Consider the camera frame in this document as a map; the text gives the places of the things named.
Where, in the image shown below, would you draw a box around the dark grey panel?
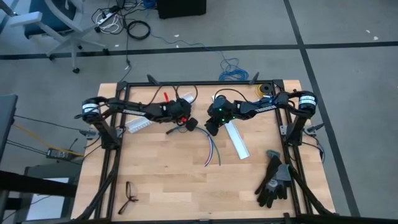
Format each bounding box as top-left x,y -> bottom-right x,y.
0,94 -> 19,162

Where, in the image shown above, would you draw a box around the black aluminium frame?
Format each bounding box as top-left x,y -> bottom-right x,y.
93,72 -> 315,224

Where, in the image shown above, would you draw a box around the blue cable coil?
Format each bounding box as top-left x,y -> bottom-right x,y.
151,32 -> 249,82

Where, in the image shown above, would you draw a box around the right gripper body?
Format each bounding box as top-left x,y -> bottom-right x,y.
210,111 -> 233,126

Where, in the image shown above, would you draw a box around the white power strip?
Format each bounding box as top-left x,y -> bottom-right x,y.
95,12 -> 121,34
95,5 -> 121,26

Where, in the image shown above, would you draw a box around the bundle of coloured wires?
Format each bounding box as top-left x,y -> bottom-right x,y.
178,125 -> 216,167

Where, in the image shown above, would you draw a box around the black cable sleeve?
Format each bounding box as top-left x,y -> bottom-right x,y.
74,149 -> 121,222
287,164 -> 335,216

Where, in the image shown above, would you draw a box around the white duct cover strip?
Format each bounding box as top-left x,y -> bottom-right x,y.
211,94 -> 251,160

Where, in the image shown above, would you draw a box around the black looped cable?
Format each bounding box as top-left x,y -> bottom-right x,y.
173,85 -> 199,105
213,88 -> 249,103
148,85 -> 165,106

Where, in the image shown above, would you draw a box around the white slotted cable duct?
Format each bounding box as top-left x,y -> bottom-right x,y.
125,91 -> 195,134

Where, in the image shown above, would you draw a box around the black power adapter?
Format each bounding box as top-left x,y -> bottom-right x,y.
45,147 -> 75,161

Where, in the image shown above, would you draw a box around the yellow floor cable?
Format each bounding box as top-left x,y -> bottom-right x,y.
12,123 -> 85,157

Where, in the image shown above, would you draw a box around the black metal stand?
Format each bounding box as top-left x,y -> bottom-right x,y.
0,161 -> 78,224

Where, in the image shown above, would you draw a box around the thin black floor cable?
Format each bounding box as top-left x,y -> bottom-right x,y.
118,30 -> 133,83

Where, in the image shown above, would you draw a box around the tape rolls on table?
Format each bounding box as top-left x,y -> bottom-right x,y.
255,83 -> 274,98

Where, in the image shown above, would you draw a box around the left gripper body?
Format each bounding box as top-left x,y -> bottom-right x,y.
169,99 -> 193,123

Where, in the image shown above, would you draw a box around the black grey work glove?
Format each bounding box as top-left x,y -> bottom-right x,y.
254,149 -> 284,208
270,164 -> 294,202

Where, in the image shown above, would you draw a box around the black eyeglasses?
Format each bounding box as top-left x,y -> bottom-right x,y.
117,181 -> 140,216

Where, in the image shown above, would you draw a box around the black box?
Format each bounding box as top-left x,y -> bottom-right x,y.
155,0 -> 207,20

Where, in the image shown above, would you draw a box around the white office chair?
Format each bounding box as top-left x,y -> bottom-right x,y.
0,0 -> 110,75

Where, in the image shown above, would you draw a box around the white cable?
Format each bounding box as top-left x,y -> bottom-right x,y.
203,133 -> 215,167

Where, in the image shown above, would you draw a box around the black cable coil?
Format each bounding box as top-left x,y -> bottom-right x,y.
126,19 -> 152,41

